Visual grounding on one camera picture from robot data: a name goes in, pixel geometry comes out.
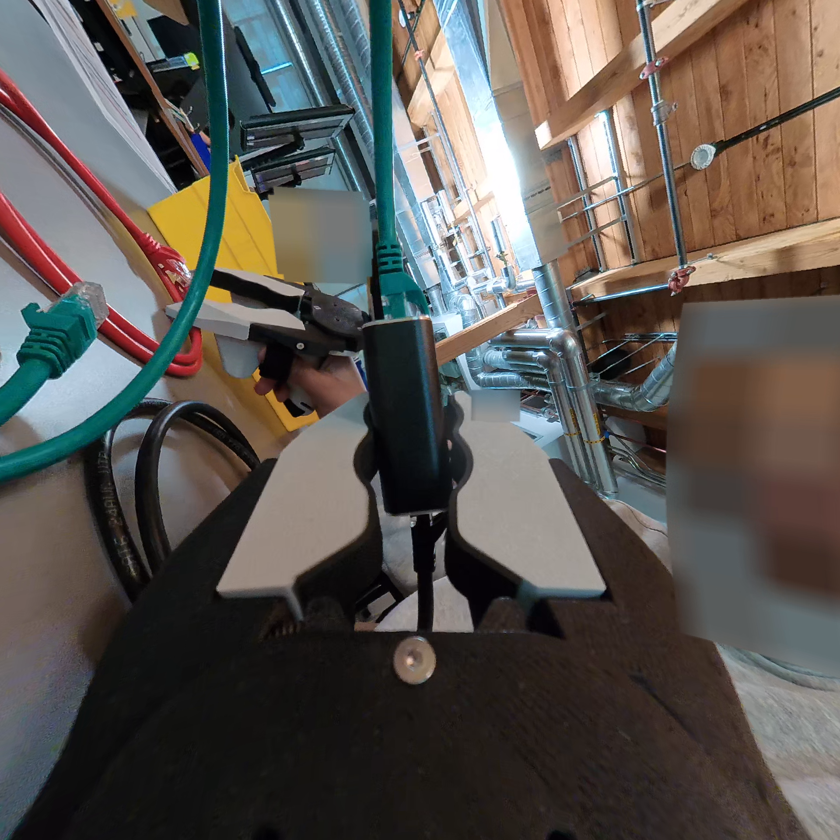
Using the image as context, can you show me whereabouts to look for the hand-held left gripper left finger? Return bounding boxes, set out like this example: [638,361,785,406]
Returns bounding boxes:
[215,395,386,622]

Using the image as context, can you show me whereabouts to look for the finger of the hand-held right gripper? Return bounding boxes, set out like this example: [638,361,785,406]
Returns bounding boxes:
[165,297,306,342]
[209,268,307,311]

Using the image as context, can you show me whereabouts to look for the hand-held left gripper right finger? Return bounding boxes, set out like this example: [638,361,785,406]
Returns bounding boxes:
[447,392,609,601]

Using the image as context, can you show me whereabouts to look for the green ethernet cable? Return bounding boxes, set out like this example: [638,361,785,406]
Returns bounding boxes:
[0,0,429,483]

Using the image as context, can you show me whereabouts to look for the yellow plastic bin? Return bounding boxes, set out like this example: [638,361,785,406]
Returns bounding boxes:
[147,156,322,434]

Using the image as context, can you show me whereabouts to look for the red ethernet cable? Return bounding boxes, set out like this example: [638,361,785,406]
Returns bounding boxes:
[0,69,204,378]

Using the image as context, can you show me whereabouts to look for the black ethernet adapter box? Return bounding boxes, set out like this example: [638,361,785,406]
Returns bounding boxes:
[361,316,454,516]

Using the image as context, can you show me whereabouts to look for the black ethernet cable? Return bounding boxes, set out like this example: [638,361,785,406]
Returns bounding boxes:
[88,400,439,634]

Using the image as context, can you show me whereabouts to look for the person's right hand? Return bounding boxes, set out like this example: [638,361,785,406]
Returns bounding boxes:
[253,348,370,422]

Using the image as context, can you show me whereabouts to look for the silver pipe cluster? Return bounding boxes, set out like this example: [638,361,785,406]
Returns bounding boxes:
[476,259,621,496]

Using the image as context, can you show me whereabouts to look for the printed paper sheet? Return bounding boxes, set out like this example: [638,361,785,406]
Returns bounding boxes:
[39,0,179,196]

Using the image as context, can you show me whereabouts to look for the silver elbow duct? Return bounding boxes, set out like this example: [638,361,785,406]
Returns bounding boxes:
[594,341,680,414]

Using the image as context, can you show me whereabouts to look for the silver spiral duct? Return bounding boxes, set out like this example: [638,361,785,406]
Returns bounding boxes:
[269,0,454,309]

